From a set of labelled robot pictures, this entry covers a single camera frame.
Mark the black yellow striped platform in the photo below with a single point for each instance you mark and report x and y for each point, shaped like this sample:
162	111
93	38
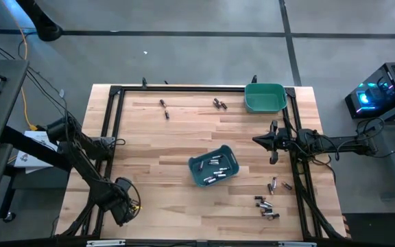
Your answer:
372	230

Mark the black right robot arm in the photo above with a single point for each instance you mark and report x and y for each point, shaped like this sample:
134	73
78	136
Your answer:
348	145

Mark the silver metal bracket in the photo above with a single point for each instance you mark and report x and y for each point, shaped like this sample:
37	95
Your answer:
297	244
105	243

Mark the small white plug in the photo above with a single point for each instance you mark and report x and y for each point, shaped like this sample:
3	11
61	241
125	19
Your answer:
61	93

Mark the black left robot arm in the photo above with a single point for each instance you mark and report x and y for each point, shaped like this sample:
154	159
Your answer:
81	154

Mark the black aluminium table frame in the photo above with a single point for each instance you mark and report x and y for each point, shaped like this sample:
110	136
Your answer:
201	88

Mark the black caster wheel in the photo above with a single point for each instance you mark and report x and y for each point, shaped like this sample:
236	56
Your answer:
9	217

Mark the black crossbeam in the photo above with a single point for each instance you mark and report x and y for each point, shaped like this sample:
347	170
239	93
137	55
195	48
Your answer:
33	145

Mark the small black table clamp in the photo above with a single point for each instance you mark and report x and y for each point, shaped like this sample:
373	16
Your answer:
144	82
254	80

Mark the green plastic bin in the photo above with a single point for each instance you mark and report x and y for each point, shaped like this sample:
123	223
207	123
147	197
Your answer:
264	99

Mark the black stand base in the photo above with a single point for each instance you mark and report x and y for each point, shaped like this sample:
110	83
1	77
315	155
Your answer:
43	24

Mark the white paper booklet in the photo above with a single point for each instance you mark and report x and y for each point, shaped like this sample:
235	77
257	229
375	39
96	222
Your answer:
39	139

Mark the grey side table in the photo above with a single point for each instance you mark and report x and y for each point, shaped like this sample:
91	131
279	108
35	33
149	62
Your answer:
5	113

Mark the black copper-top battery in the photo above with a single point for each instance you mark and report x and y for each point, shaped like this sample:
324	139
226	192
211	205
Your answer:
273	217
270	189
286	186
163	103
259	198
166	115
216	102
223	105

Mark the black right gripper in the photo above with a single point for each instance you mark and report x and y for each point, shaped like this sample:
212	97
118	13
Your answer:
283	139

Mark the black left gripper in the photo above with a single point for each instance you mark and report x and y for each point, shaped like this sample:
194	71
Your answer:
118	206

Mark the dark teal plastic bin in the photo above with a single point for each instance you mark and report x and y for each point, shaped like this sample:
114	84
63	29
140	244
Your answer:
197	173

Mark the yellow tape tag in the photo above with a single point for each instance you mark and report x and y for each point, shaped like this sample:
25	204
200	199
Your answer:
136	207

